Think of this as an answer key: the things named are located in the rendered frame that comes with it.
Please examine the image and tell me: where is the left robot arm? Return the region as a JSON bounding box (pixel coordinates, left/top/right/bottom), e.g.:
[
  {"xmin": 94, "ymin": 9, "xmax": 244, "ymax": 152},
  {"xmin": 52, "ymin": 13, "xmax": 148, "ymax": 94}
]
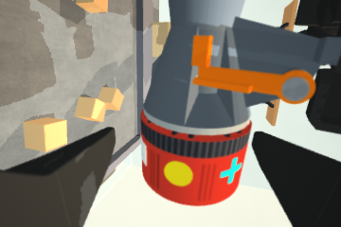
[{"xmin": 295, "ymin": 0, "xmax": 338, "ymax": 39}]

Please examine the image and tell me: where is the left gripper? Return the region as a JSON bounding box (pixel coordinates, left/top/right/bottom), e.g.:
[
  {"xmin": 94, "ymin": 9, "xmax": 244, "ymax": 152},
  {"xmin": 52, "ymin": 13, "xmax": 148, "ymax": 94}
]
[{"xmin": 306, "ymin": 0, "xmax": 341, "ymax": 134}]

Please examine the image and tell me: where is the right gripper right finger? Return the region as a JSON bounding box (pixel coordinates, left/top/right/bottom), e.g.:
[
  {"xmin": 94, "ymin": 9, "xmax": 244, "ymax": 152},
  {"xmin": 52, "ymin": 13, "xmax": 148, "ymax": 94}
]
[{"xmin": 251, "ymin": 131, "xmax": 341, "ymax": 227}]

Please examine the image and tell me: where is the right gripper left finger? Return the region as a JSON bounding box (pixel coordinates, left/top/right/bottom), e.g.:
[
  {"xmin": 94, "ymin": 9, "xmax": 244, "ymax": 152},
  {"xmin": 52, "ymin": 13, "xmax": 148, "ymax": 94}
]
[{"xmin": 0, "ymin": 127, "xmax": 116, "ymax": 227}]

